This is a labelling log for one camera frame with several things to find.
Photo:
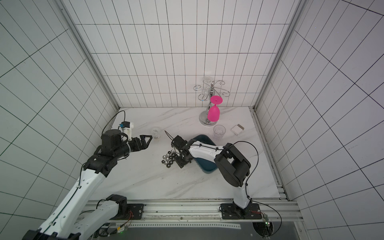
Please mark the chrome glass hanger stand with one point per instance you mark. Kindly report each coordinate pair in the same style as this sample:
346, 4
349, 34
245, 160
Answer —
211, 91

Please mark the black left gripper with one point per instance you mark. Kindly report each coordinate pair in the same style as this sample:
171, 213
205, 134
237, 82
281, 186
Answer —
136, 140

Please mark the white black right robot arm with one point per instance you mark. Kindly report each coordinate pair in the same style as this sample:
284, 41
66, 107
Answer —
234, 167

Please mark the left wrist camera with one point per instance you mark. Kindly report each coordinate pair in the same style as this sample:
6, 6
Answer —
127, 128

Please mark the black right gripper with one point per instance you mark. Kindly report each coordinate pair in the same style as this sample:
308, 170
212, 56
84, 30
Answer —
180, 153

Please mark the clear plastic cup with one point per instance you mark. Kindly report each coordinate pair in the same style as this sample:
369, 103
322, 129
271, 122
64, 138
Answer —
219, 132

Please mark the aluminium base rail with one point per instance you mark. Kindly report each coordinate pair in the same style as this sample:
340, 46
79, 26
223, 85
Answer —
204, 213

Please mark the teal plastic storage box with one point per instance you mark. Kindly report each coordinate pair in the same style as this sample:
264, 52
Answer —
207, 166

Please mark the pink plastic wine glass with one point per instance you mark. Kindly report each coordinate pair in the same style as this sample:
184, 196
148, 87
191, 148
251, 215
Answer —
214, 111

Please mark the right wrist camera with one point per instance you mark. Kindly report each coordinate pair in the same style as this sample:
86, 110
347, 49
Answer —
177, 142

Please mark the small clear glass jar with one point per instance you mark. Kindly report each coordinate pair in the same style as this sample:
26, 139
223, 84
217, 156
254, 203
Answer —
156, 132

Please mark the small white box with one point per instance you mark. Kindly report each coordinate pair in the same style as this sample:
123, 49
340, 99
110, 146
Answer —
237, 129

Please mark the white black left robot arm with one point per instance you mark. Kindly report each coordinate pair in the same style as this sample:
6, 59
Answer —
63, 224

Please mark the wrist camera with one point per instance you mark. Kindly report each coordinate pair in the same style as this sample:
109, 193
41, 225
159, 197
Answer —
127, 128
177, 142

